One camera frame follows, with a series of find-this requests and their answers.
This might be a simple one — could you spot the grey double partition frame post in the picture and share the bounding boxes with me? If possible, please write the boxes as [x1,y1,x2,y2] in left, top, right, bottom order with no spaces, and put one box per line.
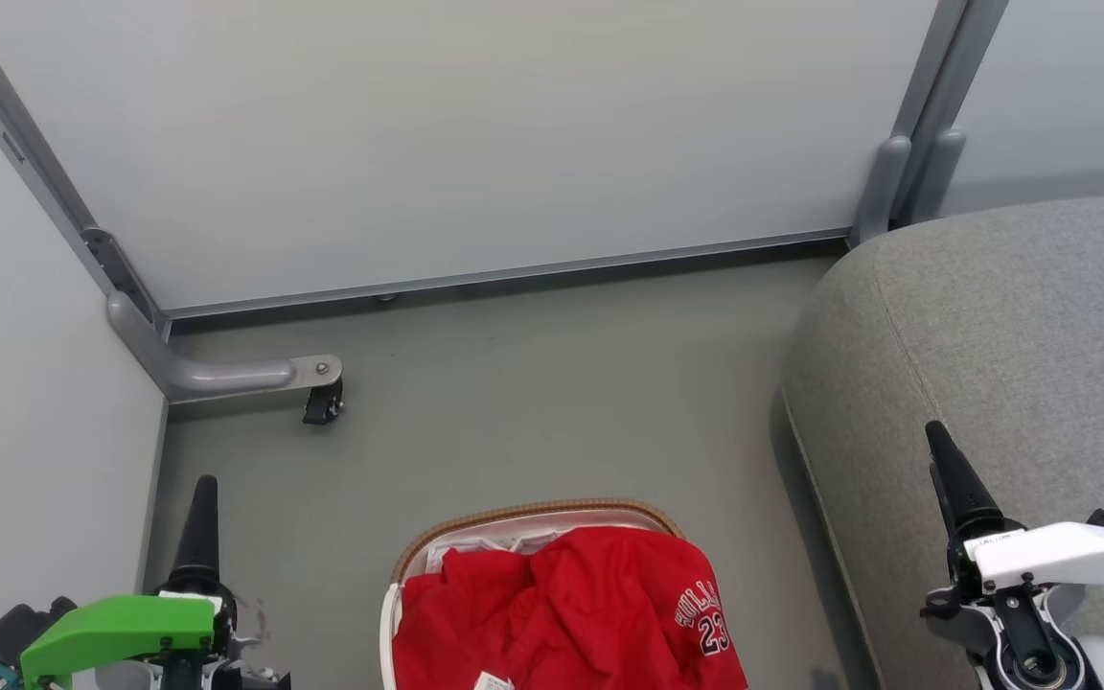
[852,0,1010,247]

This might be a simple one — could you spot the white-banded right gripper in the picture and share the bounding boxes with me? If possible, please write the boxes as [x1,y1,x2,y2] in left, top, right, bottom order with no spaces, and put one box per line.
[921,420,1104,674]

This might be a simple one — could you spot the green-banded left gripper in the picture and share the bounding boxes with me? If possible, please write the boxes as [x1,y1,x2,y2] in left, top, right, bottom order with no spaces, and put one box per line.
[20,475,237,690]

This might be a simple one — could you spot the grey fabric sofa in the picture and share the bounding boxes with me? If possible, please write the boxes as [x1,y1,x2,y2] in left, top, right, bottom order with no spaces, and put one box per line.
[780,190,1104,690]

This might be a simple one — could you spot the white basket with brown rim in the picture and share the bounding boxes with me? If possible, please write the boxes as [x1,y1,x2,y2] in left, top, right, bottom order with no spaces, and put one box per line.
[379,497,687,690]

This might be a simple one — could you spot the white cloth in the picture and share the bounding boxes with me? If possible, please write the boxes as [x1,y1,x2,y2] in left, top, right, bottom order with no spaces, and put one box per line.
[425,532,572,578]

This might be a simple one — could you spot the grey partition base rail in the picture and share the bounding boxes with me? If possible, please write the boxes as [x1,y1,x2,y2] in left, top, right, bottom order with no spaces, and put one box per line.
[161,228,852,321]

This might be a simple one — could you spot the red basketball jersey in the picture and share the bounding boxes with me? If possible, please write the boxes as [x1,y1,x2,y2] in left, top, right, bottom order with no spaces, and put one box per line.
[392,525,750,690]

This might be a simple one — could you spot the grey metal partition foot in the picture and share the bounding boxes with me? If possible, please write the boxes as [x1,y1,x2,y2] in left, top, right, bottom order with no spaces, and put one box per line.
[107,290,343,404]

